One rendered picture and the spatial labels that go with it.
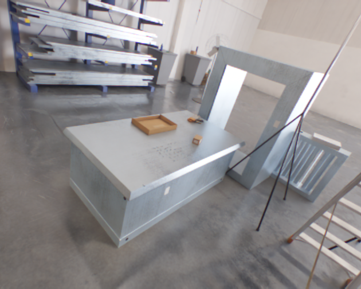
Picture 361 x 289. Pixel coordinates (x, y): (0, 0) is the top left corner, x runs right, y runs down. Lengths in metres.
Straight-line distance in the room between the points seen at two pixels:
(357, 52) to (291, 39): 2.28
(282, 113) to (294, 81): 0.36
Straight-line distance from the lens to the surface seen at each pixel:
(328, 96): 10.57
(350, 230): 2.22
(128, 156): 1.78
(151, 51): 6.85
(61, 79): 4.99
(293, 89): 2.72
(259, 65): 2.88
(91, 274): 1.87
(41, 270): 1.93
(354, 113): 10.49
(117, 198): 1.69
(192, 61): 7.99
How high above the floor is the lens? 1.63
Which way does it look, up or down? 28 degrees down
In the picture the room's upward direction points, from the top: 15 degrees clockwise
